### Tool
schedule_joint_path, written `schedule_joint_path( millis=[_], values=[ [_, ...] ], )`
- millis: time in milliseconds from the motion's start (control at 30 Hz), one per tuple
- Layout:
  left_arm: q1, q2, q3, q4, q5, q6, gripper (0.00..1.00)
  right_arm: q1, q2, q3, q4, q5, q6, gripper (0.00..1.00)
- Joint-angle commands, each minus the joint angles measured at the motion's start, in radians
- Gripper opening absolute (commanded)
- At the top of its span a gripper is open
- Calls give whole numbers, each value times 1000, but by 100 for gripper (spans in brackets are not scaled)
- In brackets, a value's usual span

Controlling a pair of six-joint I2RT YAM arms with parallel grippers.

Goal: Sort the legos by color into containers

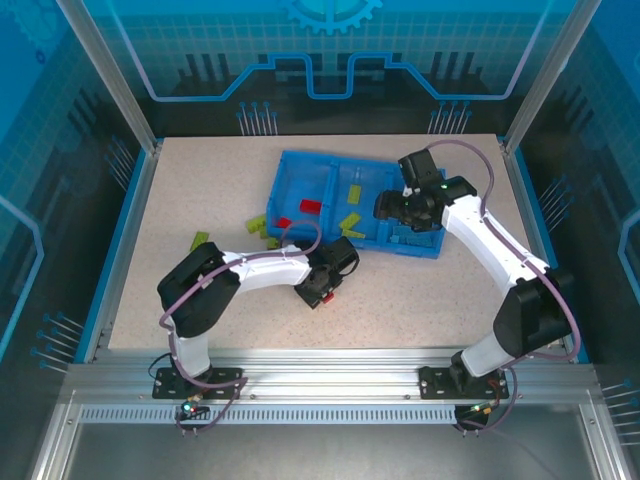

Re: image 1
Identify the blue three-compartment plastic bin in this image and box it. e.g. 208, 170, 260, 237
264, 148, 449, 260

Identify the grey metal sheet shelf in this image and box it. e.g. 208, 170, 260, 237
59, 422, 604, 480

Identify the small connector with green light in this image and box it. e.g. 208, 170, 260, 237
180, 397, 211, 421
457, 399, 501, 419

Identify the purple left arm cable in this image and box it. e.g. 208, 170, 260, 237
158, 219, 324, 437

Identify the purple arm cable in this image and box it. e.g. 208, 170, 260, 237
158, 219, 324, 437
422, 139, 581, 437

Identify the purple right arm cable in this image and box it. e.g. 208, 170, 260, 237
422, 139, 581, 437

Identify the aluminium front frame rail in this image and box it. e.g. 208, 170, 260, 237
62, 347, 599, 406

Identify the aluminium frame rail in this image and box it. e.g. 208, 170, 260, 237
62, 347, 599, 406
579, 399, 631, 480
29, 399, 84, 480

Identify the aluminium table side rail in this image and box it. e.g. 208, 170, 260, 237
499, 137, 591, 364
74, 139, 164, 364

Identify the slotted grey cable duct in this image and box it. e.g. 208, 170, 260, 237
78, 404, 460, 426

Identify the aluminium upright post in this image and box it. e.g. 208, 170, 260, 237
54, 0, 165, 156
501, 0, 599, 154

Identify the aluminium lower frame rail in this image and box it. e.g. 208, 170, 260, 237
29, 399, 84, 480
579, 399, 631, 480

